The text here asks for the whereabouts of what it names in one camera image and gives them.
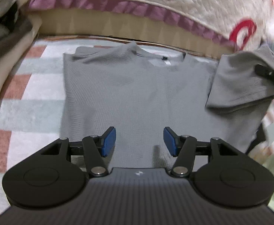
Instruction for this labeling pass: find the dark grey folded garment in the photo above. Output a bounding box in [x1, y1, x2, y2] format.
[0, 3, 32, 59]

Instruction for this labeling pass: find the grey knit sweater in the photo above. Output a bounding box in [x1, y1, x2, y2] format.
[61, 42, 274, 168]

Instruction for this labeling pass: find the white quilted bear bedspread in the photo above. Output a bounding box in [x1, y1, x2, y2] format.
[28, 0, 273, 50]

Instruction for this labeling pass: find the beige bed base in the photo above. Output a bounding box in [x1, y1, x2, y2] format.
[35, 9, 235, 59]

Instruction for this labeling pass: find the checkered happy dog rug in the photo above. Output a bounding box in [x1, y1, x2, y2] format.
[0, 39, 274, 214]

